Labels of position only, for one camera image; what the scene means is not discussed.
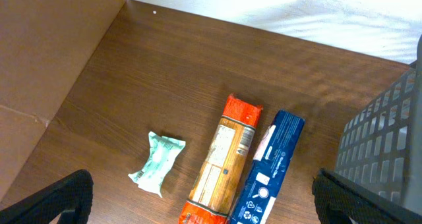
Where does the orange biscuit packet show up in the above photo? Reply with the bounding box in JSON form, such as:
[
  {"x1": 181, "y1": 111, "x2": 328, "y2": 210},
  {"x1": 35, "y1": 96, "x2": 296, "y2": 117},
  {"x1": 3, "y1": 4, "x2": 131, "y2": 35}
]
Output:
[{"x1": 179, "y1": 94, "x2": 262, "y2": 224}]

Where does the brown cardboard side panel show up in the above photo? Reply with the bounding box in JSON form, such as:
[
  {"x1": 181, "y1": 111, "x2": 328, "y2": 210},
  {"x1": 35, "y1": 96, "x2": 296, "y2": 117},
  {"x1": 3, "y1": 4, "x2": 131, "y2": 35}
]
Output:
[{"x1": 1, "y1": 0, "x2": 125, "y2": 194}]

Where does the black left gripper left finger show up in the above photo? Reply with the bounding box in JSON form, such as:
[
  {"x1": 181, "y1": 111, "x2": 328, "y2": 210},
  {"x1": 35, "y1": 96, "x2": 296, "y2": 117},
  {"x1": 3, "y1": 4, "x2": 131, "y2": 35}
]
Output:
[{"x1": 1, "y1": 169, "x2": 93, "y2": 224}]

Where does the mint green snack pouch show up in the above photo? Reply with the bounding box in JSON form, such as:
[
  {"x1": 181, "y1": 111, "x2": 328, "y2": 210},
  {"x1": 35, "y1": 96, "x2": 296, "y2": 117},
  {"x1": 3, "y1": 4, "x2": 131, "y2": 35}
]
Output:
[{"x1": 128, "y1": 131, "x2": 186, "y2": 198}]

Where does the grey plastic basket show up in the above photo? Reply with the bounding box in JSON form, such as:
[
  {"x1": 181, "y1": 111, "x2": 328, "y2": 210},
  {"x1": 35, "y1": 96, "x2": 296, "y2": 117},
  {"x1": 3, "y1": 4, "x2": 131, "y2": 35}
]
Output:
[{"x1": 334, "y1": 49, "x2": 421, "y2": 213}]

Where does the blue biscuit box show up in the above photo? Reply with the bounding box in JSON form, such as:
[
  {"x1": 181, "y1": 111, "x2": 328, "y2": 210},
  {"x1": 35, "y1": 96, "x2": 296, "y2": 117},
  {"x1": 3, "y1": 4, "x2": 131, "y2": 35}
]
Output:
[{"x1": 227, "y1": 110, "x2": 305, "y2": 224}]

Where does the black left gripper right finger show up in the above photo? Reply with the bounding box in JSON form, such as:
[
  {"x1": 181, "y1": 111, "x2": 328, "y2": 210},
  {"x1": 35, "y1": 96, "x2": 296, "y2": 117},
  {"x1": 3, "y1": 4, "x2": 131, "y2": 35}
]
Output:
[{"x1": 312, "y1": 168, "x2": 421, "y2": 223}]

